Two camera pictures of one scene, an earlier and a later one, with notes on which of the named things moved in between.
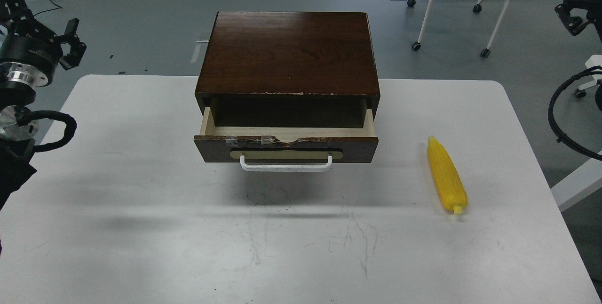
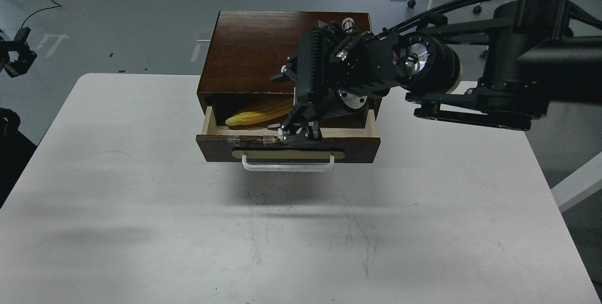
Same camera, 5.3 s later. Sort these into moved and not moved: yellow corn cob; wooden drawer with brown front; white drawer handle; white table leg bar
Moved: yellow corn cob
Not moved: white table leg bar; wooden drawer with brown front; white drawer handle
